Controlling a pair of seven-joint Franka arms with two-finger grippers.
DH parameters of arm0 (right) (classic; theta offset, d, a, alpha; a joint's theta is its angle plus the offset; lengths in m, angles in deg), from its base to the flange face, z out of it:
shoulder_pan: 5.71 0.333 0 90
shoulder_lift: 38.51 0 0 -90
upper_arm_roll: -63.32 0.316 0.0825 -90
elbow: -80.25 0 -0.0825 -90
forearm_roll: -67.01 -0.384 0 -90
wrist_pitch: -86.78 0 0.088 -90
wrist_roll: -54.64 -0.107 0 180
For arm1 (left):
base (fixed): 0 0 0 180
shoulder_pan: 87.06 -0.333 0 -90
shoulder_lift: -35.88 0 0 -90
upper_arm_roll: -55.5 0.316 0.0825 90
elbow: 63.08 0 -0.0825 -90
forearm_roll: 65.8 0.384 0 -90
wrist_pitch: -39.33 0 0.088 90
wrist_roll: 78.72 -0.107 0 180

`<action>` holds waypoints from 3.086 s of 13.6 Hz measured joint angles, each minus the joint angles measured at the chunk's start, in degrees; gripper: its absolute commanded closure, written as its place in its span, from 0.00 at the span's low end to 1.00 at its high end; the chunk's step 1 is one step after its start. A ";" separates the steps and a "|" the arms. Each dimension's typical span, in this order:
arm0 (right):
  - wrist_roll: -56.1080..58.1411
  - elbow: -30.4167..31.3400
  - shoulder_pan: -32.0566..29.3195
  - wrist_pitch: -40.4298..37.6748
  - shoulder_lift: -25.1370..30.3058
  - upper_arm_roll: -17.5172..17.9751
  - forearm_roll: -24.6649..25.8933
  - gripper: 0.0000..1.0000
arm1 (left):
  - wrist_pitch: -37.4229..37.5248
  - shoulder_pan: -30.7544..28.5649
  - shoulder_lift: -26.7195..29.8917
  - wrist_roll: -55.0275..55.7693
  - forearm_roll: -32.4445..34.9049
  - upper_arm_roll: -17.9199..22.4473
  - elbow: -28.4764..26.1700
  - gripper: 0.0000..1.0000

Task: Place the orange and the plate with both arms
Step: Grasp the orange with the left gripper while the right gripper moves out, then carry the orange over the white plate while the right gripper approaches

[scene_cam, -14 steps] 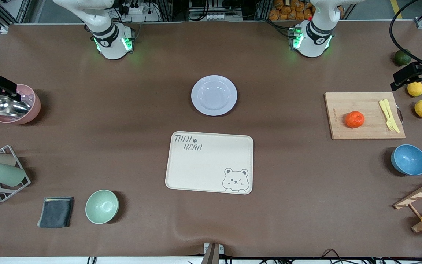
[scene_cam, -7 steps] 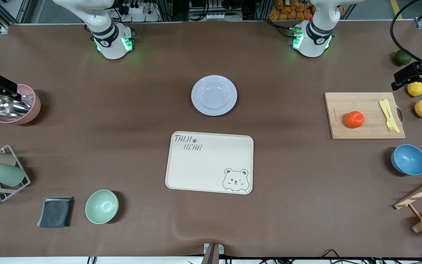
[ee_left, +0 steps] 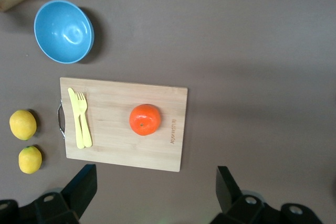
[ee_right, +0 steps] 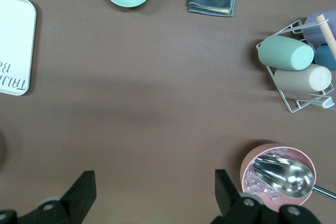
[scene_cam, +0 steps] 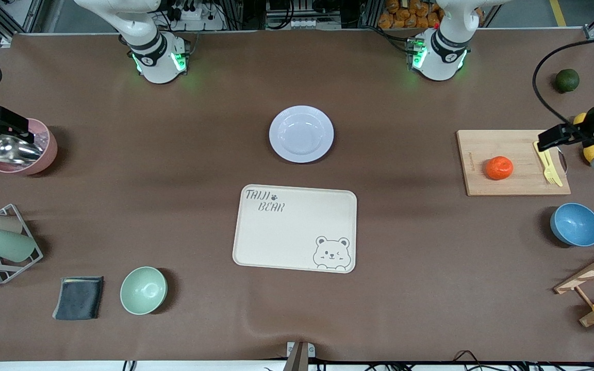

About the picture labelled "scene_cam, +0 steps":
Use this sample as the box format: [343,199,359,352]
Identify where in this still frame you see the pink bowl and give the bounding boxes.
[0,118,58,176]

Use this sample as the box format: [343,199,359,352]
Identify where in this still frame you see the cream bear print tray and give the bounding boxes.
[232,184,358,274]

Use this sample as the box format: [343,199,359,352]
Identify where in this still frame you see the blue bowl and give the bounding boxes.
[550,203,594,247]

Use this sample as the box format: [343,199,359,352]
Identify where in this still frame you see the dark grey cloth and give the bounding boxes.
[52,276,105,321]

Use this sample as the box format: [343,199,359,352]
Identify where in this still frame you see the orange fruit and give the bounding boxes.
[486,156,514,181]

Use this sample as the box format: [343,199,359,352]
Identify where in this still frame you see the light green bowl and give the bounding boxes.
[120,266,168,315]

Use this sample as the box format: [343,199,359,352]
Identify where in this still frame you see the white power strip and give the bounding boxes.
[289,18,342,30]
[172,4,225,31]

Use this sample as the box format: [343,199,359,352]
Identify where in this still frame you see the wooden cutting board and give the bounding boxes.
[456,129,572,197]

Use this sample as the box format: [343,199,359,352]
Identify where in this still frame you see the white round plate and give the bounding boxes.
[269,105,335,164]

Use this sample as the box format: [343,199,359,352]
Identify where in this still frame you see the metal scoop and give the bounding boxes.
[0,134,44,164]

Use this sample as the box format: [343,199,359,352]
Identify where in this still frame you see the bag of oranges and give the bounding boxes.
[378,0,485,29]

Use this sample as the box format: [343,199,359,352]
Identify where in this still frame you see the light green cup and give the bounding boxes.
[0,228,37,263]

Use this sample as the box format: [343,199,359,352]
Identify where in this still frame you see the dark green lime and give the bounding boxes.
[555,69,581,94]

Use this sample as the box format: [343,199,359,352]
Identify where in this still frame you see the wooden mug rack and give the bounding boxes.
[554,242,594,328]

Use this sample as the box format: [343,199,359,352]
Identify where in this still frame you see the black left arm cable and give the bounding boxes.
[533,34,594,126]

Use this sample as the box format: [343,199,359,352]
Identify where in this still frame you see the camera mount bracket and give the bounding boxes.
[283,341,316,371]

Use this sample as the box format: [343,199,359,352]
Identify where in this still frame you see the grey wire cup rack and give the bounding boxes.
[0,204,44,284]

